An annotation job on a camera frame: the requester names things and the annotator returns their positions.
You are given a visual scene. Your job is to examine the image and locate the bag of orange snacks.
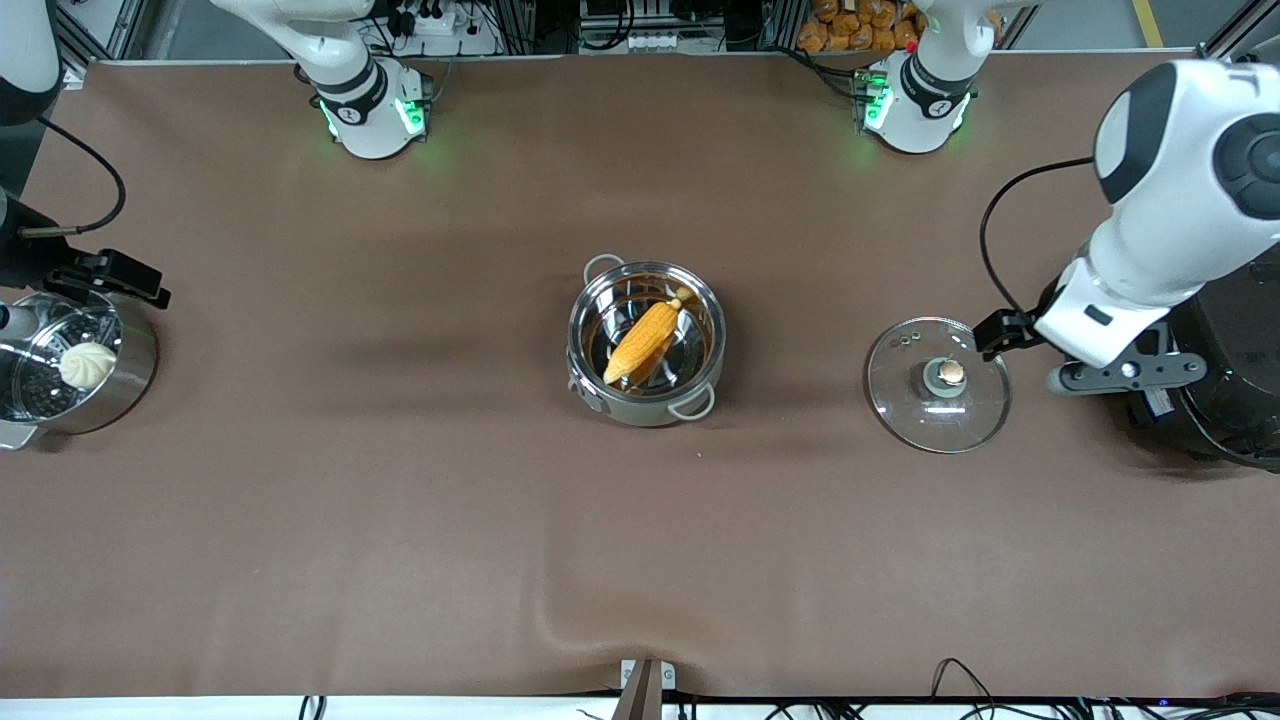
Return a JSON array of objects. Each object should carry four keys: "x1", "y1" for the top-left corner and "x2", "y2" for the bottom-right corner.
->
[{"x1": 797, "y1": 0, "x2": 923, "y2": 54}]

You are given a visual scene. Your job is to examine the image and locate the yellow corn cob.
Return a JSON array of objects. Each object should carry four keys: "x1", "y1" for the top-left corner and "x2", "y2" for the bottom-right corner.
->
[{"x1": 602, "y1": 288, "x2": 693, "y2": 389}]

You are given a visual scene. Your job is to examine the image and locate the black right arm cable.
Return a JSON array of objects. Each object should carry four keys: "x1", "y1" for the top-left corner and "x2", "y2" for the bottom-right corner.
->
[{"x1": 18, "y1": 118, "x2": 128, "y2": 239}]

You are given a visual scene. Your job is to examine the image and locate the black rice cooker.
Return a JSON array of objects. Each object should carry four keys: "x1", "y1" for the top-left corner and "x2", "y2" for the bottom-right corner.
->
[{"x1": 1110, "y1": 262, "x2": 1280, "y2": 471}]

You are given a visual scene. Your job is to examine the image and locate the thin black looped cable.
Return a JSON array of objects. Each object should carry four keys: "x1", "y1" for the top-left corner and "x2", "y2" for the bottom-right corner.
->
[{"x1": 930, "y1": 657, "x2": 1001, "y2": 706}]

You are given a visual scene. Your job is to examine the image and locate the table cover cloth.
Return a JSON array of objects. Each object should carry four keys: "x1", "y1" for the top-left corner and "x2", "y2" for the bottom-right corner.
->
[{"x1": 0, "y1": 50, "x2": 1280, "y2": 701}]

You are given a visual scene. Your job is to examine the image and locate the aluminium frame profile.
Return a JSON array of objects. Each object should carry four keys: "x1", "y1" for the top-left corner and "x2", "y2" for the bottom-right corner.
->
[
  {"x1": 62, "y1": 0, "x2": 151, "y2": 89},
  {"x1": 1198, "y1": 0, "x2": 1263, "y2": 63}
]

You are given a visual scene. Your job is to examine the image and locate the steel steamer pot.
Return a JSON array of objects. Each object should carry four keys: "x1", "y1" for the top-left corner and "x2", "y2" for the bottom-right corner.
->
[{"x1": 0, "y1": 290, "x2": 159, "y2": 451}]

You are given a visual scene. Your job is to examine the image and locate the white power strip with plugs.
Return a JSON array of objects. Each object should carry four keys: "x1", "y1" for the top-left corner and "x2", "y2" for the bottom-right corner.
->
[{"x1": 405, "y1": 8, "x2": 501, "y2": 57}]

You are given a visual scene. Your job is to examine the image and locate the steel pot with loop handles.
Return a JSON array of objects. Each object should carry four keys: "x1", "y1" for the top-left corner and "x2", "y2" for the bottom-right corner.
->
[{"x1": 565, "y1": 254, "x2": 728, "y2": 429}]

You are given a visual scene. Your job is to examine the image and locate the glass pot lid with knob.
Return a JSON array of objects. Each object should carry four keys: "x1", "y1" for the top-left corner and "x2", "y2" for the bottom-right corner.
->
[{"x1": 866, "y1": 316, "x2": 1013, "y2": 455}]

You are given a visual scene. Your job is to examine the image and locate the white steamed bun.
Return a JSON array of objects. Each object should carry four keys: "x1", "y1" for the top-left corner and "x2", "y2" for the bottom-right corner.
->
[{"x1": 58, "y1": 341, "x2": 119, "y2": 391}]

